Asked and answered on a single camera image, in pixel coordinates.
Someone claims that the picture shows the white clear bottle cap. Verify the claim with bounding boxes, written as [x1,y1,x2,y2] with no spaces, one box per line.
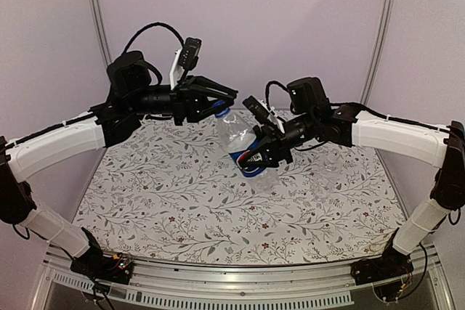
[327,150,341,163]

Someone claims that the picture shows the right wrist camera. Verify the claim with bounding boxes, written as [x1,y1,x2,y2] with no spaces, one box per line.
[243,96,285,134]

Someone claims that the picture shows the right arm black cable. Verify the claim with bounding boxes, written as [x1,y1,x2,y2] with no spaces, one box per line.
[264,81,291,107]

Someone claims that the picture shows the aluminium frame post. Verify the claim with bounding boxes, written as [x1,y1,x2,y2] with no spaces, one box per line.
[360,0,395,105]
[89,0,111,67]

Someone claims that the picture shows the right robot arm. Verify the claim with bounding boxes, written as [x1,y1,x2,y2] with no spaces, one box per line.
[238,77,464,278]

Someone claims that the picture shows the Pepsi label plastic bottle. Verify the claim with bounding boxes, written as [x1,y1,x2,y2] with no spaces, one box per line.
[215,107,278,192]

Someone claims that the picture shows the right aluminium frame post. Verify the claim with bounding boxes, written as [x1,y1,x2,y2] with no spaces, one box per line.
[360,0,395,105]

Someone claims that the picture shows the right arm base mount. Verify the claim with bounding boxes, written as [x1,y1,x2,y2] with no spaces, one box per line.
[350,248,413,303]

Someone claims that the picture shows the clear plastic bottle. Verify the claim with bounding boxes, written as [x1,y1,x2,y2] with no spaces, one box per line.
[314,149,341,200]

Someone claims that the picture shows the front aluminium rail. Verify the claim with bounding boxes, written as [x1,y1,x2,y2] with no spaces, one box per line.
[32,245,458,309]

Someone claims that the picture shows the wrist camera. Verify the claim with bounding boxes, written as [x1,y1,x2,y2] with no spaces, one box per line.
[169,37,202,89]
[243,96,285,134]

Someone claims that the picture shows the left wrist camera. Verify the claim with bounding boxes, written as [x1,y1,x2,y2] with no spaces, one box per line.
[169,37,202,89]

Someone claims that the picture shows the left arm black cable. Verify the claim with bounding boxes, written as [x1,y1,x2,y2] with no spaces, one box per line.
[123,22,186,53]

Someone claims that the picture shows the left aluminium frame post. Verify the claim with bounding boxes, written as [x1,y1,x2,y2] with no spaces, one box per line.
[89,0,111,67]

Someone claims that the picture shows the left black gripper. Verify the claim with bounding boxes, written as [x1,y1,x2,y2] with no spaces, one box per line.
[127,74,236,124]

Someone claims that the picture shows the blue bottle cap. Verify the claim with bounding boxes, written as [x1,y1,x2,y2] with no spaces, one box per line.
[212,100,230,115]

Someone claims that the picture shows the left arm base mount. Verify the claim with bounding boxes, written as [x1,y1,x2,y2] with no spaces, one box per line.
[70,248,134,285]

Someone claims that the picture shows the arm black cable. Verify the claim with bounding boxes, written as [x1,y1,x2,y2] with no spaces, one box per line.
[264,81,291,107]
[123,22,186,53]

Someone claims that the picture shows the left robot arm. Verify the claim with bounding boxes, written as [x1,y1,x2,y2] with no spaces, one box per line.
[1,48,238,277]

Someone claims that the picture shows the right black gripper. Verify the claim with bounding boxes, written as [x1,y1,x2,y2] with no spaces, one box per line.
[234,110,318,166]

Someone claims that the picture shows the floral patterned table mat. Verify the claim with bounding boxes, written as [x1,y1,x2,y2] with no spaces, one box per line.
[74,118,405,265]

